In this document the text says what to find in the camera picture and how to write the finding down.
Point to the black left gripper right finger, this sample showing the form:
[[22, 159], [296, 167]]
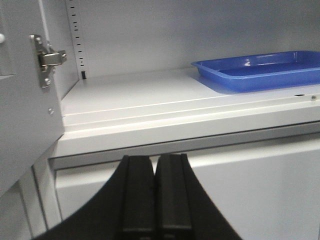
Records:
[[183, 209]]

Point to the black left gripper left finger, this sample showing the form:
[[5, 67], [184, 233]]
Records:
[[123, 209]]

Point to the grey metal cabinet shelf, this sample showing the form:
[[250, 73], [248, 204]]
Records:
[[152, 113]]

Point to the grey cabinet door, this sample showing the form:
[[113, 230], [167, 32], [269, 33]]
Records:
[[30, 116]]

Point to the metal door hinge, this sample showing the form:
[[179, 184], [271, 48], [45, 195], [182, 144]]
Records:
[[46, 59]]

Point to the blue plastic tray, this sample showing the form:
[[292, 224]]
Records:
[[260, 72]]

